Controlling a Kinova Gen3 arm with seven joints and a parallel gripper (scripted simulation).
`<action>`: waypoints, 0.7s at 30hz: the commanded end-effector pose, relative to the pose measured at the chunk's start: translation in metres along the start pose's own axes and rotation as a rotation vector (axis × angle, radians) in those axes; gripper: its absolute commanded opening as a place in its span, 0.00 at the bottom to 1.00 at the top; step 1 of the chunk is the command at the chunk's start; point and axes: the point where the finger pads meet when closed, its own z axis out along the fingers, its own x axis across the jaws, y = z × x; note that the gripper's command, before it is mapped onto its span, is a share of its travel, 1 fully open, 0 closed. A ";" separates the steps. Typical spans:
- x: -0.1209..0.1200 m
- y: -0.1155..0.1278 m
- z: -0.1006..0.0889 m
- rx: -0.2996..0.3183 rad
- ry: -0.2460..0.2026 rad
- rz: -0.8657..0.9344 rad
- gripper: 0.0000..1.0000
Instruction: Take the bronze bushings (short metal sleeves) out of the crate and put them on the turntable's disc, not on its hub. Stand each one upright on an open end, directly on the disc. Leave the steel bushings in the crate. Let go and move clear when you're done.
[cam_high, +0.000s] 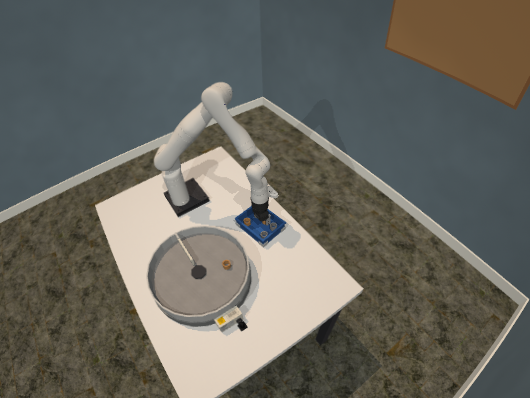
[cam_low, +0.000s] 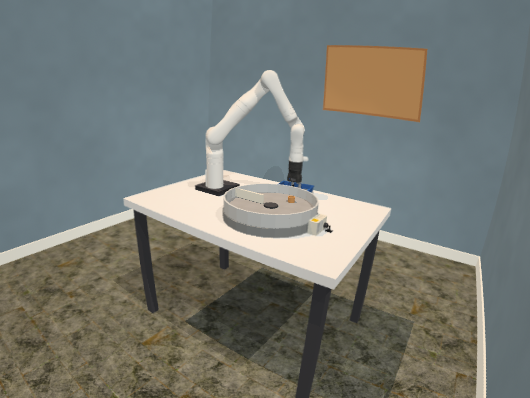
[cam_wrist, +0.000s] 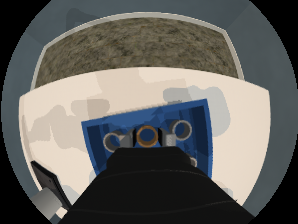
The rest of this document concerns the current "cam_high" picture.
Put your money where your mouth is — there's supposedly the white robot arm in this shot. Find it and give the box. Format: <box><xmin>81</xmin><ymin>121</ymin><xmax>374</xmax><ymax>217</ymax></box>
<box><xmin>154</xmin><ymin>82</ymin><xmax>270</xmax><ymax>206</ymax></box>

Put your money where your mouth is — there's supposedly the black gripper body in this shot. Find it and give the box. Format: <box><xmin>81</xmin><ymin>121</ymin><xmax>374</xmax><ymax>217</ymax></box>
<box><xmin>250</xmin><ymin>184</ymin><xmax>278</xmax><ymax>222</ymax></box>

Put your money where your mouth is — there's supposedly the blue crate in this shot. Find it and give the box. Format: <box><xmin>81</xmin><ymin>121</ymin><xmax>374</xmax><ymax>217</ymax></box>
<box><xmin>236</xmin><ymin>206</ymin><xmax>286</xmax><ymax>248</ymax></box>

